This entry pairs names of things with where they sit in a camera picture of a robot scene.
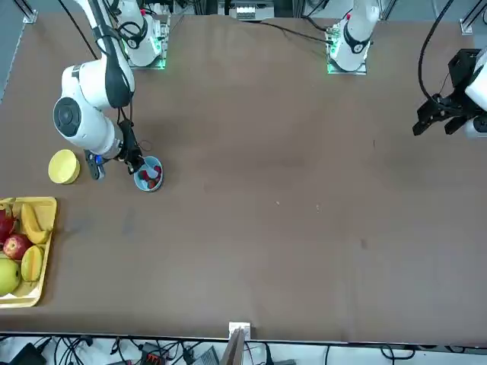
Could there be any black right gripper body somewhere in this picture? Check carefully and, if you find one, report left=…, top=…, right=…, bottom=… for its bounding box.
left=116, top=120, right=143, bottom=163

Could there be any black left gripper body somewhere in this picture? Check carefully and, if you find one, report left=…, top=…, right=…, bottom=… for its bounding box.
left=437, top=48, right=482, bottom=102

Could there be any blue bowl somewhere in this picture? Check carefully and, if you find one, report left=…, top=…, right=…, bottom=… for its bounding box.
left=133, top=155, right=164, bottom=192

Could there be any yellow bowl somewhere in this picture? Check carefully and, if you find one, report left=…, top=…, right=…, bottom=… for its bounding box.
left=48, top=149, right=81, bottom=186

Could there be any yellow tray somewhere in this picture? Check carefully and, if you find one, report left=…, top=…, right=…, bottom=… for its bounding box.
left=0, top=196, right=58, bottom=308

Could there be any yellow banana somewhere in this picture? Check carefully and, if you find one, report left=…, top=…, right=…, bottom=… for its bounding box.
left=21, top=203, right=53, bottom=244

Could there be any yellow star fruit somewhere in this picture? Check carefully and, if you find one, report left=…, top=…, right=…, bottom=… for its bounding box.
left=21, top=245, right=44, bottom=282

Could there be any red dragon fruit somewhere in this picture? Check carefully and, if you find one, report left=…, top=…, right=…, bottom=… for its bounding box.
left=0, top=208, right=18, bottom=244

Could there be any red apple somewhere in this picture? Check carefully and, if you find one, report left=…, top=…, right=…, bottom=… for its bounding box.
left=2, top=233, right=33, bottom=261

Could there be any yellow-green apple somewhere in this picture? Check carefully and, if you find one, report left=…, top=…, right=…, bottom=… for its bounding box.
left=0, top=258, right=22, bottom=296

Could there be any black power strip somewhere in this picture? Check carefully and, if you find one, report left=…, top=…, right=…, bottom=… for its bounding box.
left=139, top=343, right=169, bottom=365

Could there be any black power adapter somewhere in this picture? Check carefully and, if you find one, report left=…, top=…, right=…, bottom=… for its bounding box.
left=9, top=341, right=43, bottom=365

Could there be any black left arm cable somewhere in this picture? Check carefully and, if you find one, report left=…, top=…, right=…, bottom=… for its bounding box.
left=418, top=0, right=457, bottom=100

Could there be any black base cable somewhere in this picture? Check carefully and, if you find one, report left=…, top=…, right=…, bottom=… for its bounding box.
left=258, top=21, right=333, bottom=51

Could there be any aluminium post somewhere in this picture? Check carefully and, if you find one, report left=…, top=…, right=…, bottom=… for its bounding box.
left=222, top=321, right=253, bottom=365

